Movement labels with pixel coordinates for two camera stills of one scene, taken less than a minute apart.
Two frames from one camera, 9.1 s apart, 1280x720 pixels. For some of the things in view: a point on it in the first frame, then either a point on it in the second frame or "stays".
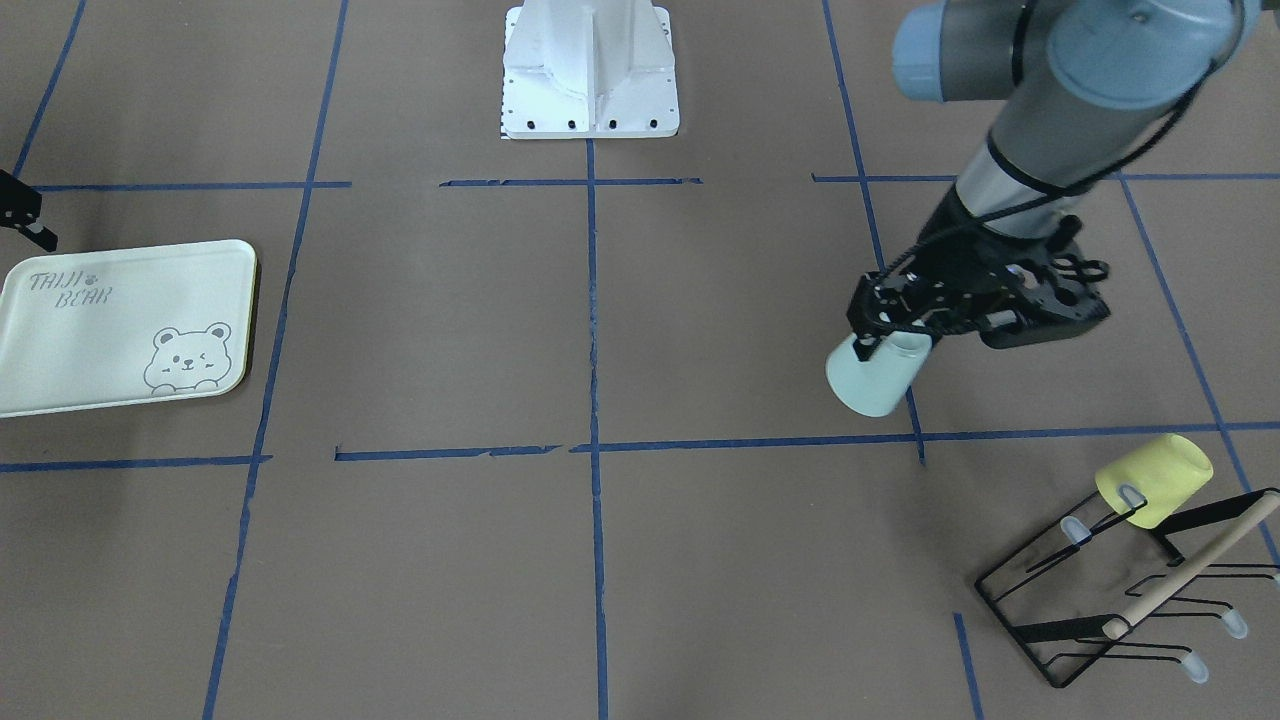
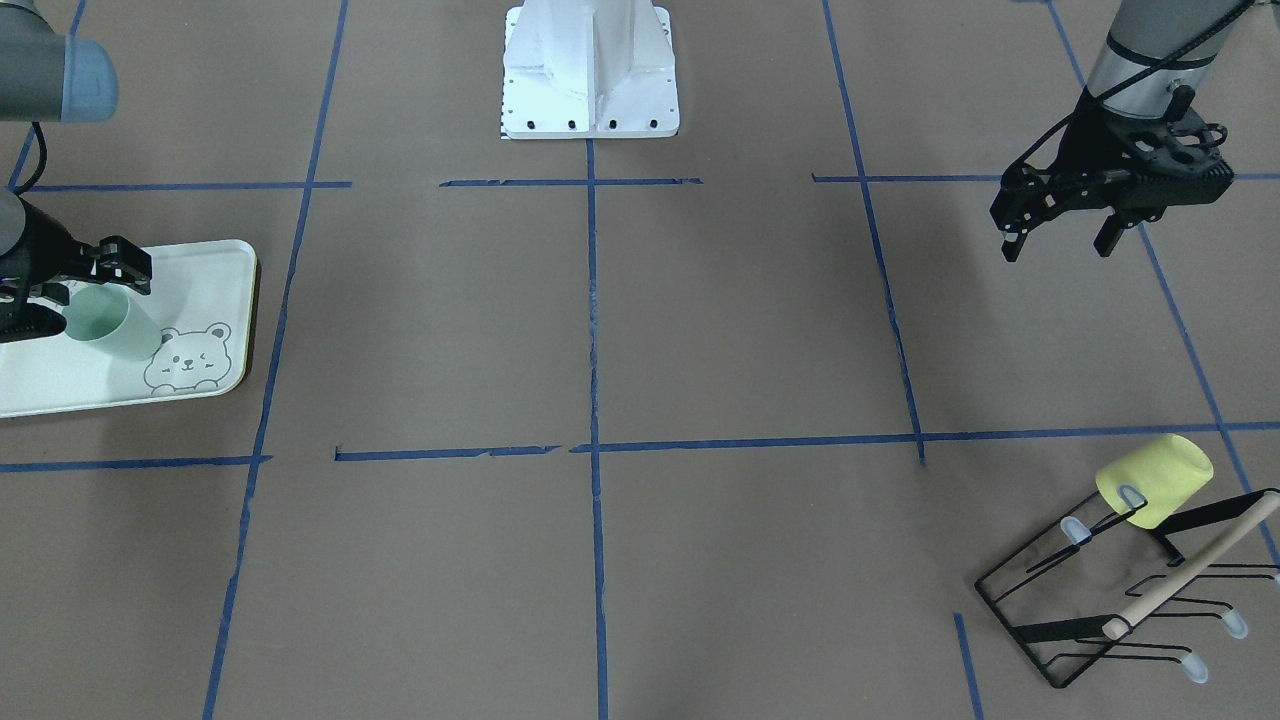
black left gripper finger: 865,345 → 1012,245
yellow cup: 1168,472 stays
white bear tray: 126,328 stays
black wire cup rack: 1071,591 stays
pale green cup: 878,385 → 116,317
